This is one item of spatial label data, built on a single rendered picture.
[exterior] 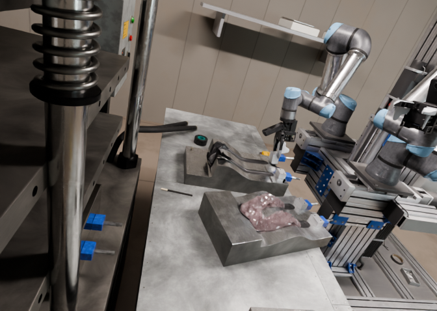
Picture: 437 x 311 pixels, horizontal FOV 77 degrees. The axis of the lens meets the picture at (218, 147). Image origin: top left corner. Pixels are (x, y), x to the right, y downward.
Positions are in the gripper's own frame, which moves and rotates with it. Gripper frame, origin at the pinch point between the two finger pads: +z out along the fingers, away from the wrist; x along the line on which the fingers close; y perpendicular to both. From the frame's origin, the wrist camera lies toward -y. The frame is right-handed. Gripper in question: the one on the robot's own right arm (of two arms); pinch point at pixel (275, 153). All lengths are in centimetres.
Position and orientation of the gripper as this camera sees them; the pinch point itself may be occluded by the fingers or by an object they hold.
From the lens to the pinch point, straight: 150.2
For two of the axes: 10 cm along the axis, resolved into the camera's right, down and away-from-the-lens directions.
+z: -1.2, 9.3, 3.6
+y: 9.8, 0.6, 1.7
